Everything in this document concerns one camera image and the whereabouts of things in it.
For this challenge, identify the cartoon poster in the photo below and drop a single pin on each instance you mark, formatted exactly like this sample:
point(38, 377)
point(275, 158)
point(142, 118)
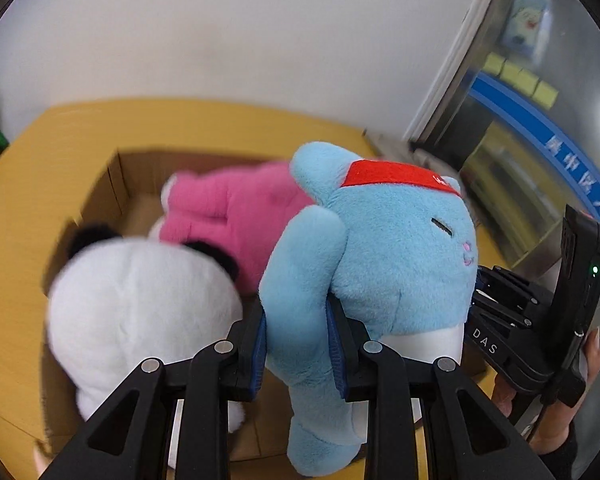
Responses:
point(526, 22)

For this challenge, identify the pink plush toy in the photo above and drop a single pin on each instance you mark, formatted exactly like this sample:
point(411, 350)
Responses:
point(230, 210)

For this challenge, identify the white panda plush toy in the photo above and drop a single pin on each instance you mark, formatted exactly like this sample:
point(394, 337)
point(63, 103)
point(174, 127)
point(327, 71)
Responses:
point(140, 310)

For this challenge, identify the yellow sticky note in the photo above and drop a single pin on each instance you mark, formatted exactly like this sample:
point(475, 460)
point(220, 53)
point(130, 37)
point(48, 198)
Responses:
point(493, 63)
point(546, 94)
point(511, 72)
point(528, 82)

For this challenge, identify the brown cardboard box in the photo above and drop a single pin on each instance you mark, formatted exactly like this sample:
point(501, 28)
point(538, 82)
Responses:
point(117, 180)

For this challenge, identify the person's right forearm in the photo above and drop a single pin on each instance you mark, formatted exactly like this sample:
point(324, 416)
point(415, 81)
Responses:
point(565, 460)

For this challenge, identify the person's right hand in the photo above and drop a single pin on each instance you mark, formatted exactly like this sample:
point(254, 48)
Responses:
point(592, 355)

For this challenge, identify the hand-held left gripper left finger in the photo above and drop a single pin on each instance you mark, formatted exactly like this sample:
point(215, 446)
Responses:
point(258, 360)

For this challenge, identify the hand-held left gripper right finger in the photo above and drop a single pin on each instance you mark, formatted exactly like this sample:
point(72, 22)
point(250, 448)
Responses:
point(337, 360)

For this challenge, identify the blue plush toy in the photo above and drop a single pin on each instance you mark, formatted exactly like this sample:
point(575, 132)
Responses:
point(390, 260)

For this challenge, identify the glass door with blue stripe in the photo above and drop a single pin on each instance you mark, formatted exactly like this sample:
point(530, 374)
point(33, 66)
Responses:
point(530, 125)

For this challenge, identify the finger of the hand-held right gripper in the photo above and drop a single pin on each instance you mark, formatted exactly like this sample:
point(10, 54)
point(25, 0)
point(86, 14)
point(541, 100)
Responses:
point(505, 295)

